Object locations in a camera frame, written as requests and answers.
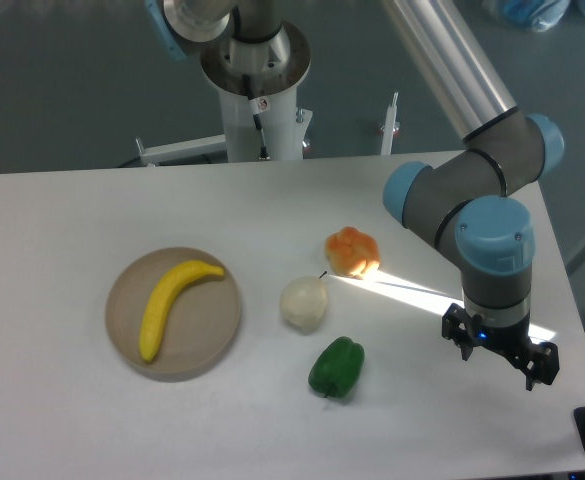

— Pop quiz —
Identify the green bell pepper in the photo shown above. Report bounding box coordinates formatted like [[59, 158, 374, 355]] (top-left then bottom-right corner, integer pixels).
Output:
[[308, 336, 365, 399]]

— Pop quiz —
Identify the white pear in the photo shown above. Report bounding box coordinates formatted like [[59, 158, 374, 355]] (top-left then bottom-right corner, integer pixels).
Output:
[[279, 272, 328, 334]]

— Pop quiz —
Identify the orange bread roll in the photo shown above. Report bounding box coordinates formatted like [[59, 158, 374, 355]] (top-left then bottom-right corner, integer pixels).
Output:
[[324, 226, 381, 278]]

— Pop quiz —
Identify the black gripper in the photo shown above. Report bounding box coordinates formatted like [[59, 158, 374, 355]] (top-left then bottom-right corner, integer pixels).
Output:
[[441, 299, 559, 391]]

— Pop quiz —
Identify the white stand leg with foot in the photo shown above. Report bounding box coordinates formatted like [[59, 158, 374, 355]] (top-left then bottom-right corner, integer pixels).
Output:
[[379, 91, 400, 156]]

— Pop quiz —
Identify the round wooden plate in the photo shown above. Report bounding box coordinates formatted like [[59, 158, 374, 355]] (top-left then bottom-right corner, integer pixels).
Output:
[[105, 247, 241, 382]]

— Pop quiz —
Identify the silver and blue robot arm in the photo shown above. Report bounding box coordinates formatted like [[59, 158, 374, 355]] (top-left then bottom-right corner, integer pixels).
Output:
[[145, 1, 564, 386]]

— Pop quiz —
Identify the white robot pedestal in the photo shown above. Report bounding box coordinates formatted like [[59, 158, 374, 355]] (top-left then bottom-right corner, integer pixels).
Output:
[[134, 19, 314, 167]]

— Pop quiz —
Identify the yellow banana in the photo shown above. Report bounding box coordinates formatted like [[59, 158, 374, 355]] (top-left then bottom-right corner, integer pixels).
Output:
[[138, 260, 225, 363]]

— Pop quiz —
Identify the blue plastic bag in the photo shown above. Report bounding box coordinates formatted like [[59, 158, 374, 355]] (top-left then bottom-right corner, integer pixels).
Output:
[[483, 0, 571, 33]]

